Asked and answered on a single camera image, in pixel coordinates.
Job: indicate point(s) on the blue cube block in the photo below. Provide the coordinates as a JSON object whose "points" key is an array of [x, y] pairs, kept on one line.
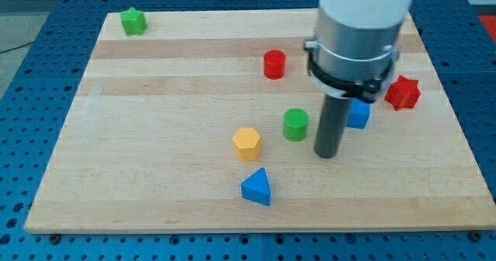
{"points": [[359, 115]]}

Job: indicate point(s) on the light wooden board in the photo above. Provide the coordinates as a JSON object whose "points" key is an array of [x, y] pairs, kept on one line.
{"points": [[147, 144]]}

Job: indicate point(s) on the yellow hexagon block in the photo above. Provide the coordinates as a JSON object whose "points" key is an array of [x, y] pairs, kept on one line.
{"points": [[247, 144]]}

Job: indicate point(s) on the red cylinder block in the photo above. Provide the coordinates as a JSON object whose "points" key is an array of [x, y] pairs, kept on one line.
{"points": [[274, 62]]}

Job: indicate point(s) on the red star block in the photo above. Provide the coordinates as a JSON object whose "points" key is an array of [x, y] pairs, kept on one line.
{"points": [[403, 93]]}

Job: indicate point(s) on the blue triangle block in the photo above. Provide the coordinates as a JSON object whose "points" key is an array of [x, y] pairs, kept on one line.
{"points": [[256, 188]]}

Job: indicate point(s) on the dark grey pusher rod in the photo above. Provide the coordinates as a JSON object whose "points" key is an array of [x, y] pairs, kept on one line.
{"points": [[332, 122]]}

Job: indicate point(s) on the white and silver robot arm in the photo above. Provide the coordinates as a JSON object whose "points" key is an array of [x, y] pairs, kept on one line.
{"points": [[353, 51]]}

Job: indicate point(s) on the green cylinder block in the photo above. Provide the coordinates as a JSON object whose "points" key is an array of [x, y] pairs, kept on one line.
{"points": [[295, 124]]}

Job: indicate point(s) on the green star block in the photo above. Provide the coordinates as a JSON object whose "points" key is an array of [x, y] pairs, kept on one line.
{"points": [[133, 21]]}

